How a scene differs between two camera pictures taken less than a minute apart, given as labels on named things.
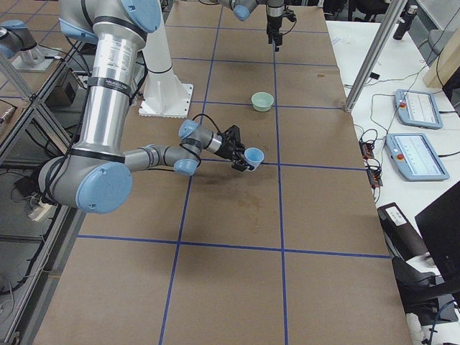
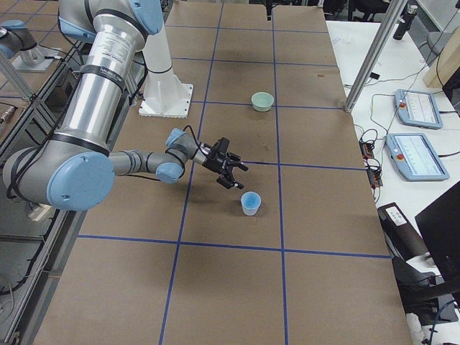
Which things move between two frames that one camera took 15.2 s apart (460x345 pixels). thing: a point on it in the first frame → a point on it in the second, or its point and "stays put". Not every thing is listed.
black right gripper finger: [238, 163] → [229, 183]
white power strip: [37, 213] stays put
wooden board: [445, 63] stays put
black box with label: [400, 235] stays put
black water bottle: [406, 19] stays put
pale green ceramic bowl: [262, 101] stays put
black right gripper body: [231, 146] → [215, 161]
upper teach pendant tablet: [418, 109] stays put
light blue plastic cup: [254, 156] → [250, 202]
